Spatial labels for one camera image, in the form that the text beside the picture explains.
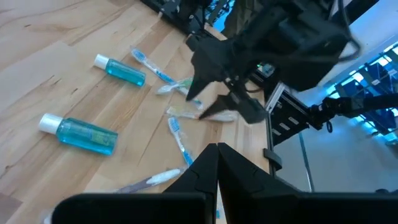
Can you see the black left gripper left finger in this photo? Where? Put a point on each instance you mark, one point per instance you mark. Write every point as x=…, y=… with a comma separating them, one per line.
x=202, y=177

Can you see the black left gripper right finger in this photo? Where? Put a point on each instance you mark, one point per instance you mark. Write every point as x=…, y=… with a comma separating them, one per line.
x=242, y=177

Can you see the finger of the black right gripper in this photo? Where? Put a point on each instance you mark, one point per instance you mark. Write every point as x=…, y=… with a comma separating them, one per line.
x=222, y=104
x=197, y=84

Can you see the green toothbrush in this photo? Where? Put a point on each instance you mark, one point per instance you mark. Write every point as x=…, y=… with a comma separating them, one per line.
x=174, y=87

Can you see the orange toothbrush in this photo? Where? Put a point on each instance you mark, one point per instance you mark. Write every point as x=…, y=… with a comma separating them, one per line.
x=186, y=114

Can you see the blue white toothbrush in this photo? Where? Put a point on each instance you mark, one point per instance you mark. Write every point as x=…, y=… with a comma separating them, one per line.
x=178, y=138
x=155, y=71

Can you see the black jointed arm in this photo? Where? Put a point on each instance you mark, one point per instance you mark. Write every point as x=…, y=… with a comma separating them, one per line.
x=357, y=104

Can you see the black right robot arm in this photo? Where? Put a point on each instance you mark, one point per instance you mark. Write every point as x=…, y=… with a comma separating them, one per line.
x=295, y=37

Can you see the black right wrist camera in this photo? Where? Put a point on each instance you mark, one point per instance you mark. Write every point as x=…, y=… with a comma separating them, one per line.
x=252, y=112

